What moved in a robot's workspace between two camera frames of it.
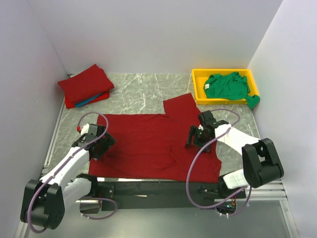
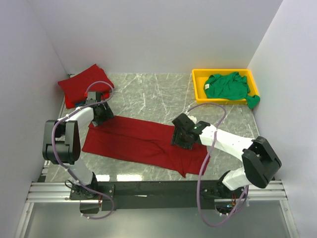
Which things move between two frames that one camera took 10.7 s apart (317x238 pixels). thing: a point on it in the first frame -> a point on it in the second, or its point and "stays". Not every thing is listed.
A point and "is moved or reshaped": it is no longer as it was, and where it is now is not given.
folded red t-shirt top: [89, 83] stays
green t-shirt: [230, 86] stays
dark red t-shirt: [153, 147] is moved or reshaped
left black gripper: [104, 145] -> [102, 116]
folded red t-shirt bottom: [69, 104] stays
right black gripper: [196, 138] -> [180, 140]
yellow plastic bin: [200, 76] stays
